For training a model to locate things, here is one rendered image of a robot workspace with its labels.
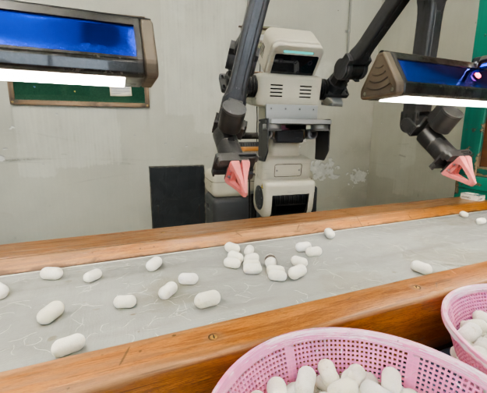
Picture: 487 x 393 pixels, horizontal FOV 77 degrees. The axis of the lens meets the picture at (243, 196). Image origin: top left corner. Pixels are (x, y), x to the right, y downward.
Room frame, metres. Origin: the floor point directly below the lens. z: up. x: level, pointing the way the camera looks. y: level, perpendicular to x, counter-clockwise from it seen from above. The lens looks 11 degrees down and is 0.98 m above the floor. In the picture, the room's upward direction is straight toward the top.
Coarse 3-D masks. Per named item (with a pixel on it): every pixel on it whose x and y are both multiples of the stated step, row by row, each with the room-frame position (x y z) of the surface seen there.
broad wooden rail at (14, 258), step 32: (224, 224) 0.74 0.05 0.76; (256, 224) 0.74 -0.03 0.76; (288, 224) 0.74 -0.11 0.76; (320, 224) 0.76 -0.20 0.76; (352, 224) 0.79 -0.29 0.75; (0, 256) 0.53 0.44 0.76; (32, 256) 0.53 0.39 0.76; (64, 256) 0.55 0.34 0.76; (96, 256) 0.56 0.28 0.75; (128, 256) 0.58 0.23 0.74
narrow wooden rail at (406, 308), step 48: (384, 288) 0.41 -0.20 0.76; (432, 288) 0.41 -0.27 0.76; (192, 336) 0.30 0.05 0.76; (240, 336) 0.30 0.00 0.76; (432, 336) 0.39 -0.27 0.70; (0, 384) 0.23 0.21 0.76; (48, 384) 0.23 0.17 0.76; (96, 384) 0.23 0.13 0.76; (144, 384) 0.24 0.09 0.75; (192, 384) 0.26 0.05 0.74
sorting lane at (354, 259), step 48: (288, 240) 0.68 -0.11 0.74; (336, 240) 0.68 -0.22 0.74; (384, 240) 0.68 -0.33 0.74; (432, 240) 0.68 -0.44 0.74; (480, 240) 0.68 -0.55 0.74; (48, 288) 0.45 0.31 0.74; (96, 288) 0.45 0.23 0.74; (144, 288) 0.45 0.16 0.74; (192, 288) 0.45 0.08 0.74; (240, 288) 0.45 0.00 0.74; (288, 288) 0.45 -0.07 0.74; (336, 288) 0.45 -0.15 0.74; (0, 336) 0.33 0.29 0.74; (48, 336) 0.33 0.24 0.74; (96, 336) 0.33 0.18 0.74; (144, 336) 0.33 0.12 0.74
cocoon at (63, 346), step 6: (72, 336) 0.31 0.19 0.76; (78, 336) 0.31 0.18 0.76; (54, 342) 0.30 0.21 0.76; (60, 342) 0.30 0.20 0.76; (66, 342) 0.30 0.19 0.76; (72, 342) 0.30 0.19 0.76; (78, 342) 0.30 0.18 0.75; (84, 342) 0.31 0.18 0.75; (54, 348) 0.29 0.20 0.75; (60, 348) 0.29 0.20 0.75; (66, 348) 0.30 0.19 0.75; (72, 348) 0.30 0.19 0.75; (78, 348) 0.30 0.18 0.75; (54, 354) 0.29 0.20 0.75; (60, 354) 0.29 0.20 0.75; (66, 354) 0.30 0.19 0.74
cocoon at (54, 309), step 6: (48, 306) 0.36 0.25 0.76; (54, 306) 0.37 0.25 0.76; (60, 306) 0.37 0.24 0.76; (42, 312) 0.35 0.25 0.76; (48, 312) 0.36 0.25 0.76; (54, 312) 0.36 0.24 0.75; (60, 312) 0.37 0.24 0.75; (42, 318) 0.35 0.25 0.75; (48, 318) 0.35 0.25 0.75; (54, 318) 0.36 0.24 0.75
